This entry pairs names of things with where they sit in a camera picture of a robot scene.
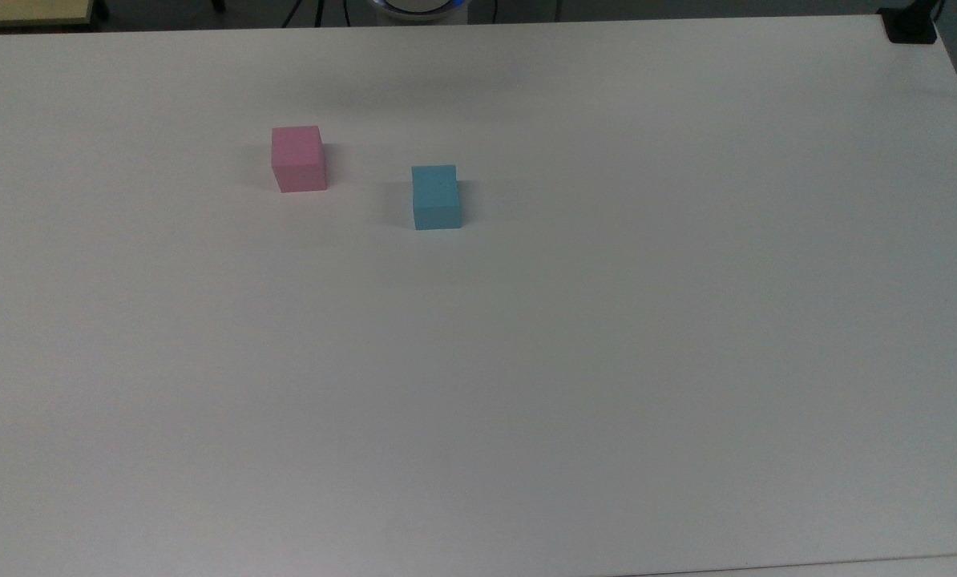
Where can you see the pink cube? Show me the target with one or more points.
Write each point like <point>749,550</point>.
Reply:
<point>297,157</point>

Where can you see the black table clamp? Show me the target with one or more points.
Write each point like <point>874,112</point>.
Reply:
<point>910,22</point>

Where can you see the blue cube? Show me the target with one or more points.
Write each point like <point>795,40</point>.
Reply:
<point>435,197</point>

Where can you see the light wooden table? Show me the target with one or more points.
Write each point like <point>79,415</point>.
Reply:
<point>26,11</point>

